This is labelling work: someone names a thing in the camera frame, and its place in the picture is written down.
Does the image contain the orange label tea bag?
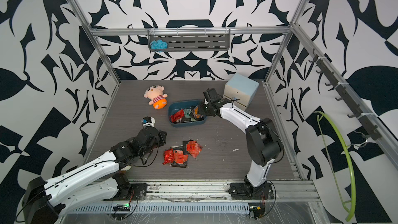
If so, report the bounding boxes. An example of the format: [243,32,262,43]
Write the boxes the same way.
[190,105,204,121]

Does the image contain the red foil tea bag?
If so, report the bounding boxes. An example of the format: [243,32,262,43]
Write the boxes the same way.
[163,148,174,165]

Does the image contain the red label tea bag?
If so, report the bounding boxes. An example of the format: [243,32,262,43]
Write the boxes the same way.
[183,140,203,159]
[172,147,189,168]

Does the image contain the small red tea bag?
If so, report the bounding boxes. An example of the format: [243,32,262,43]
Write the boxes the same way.
[170,109,185,123]

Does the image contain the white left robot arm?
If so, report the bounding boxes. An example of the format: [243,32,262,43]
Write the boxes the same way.
[20,126,167,224]

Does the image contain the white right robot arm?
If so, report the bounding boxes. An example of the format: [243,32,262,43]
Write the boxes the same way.
[199,88,284,188]

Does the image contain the teal plastic storage box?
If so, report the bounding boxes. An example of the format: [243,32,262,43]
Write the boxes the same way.
[168,100,206,128]

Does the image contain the cream blue mini drawer cabinet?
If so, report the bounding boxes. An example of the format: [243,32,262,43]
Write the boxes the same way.
[223,74,259,111]

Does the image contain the plush baby doll toy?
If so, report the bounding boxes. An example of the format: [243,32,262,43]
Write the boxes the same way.
[144,85,168,110]

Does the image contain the blue scrunchy sponge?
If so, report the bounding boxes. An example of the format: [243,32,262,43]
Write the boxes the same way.
[150,39,169,52]

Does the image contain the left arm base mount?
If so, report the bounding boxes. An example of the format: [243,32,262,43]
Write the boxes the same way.
[104,183,148,201]

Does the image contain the grey wall shelf rack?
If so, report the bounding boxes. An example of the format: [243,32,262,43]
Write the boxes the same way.
[147,30,231,52]

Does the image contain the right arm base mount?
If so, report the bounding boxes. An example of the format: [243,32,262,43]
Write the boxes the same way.
[227,179,274,200]

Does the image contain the dark hook rail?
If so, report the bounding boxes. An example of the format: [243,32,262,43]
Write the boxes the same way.
[311,53,385,141]

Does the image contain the green hose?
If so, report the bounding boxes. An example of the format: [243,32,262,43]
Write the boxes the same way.
[313,111,357,222]

